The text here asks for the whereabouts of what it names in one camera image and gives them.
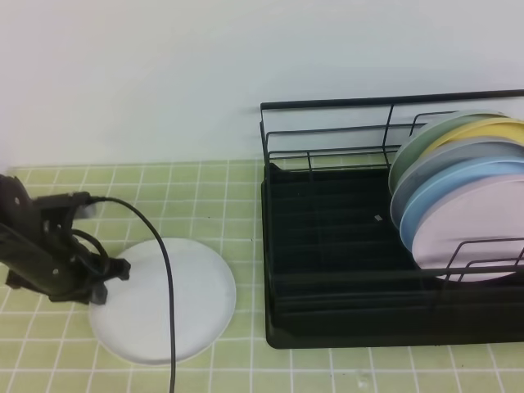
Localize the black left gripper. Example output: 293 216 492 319
1 175 131 305

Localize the white round plate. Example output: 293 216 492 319
89 238 237 366

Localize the green plate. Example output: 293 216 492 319
388 110 508 193

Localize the grey plate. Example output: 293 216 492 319
390 137 523 228

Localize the blue plate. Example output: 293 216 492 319
399 156 523 251

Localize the pink plate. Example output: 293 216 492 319
412 174 523 282

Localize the yellow plate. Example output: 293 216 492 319
420 118 523 157

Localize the black drip tray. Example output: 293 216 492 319
261 164 523 349

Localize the black cable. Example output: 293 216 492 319
69 196 177 393

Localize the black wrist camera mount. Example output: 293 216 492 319
33 192 97 230

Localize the black wire dish rack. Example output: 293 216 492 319
260 89 524 316

